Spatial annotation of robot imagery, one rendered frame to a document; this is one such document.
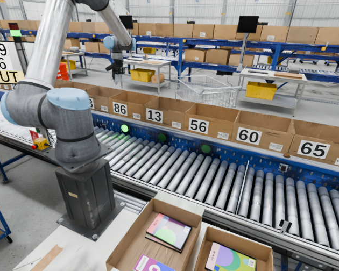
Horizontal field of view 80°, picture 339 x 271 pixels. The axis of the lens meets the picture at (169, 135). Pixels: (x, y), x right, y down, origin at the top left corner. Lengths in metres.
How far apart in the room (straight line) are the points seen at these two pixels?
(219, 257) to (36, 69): 1.10
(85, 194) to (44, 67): 0.57
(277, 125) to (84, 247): 1.58
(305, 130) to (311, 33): 4.29
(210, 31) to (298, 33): 2.05
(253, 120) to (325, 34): 4.39
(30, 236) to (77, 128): 1.61
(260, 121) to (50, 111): 1.53
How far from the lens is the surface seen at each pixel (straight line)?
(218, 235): 1.08
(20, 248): 2.31
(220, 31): 6.12
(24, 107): 0.97
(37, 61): 1.05
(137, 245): 1.09
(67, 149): 0.92
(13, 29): 1.68
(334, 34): 6.07
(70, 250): 1.16
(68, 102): 0.85
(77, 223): 1.24
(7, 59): 1.94
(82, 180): 0.97
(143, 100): 2.17
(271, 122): 1.87
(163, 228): 1.11
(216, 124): 1.61
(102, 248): 1.12
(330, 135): 1.94
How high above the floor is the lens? 1.67
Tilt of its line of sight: 28 degrees down
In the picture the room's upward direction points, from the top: 2 degrees clockwise
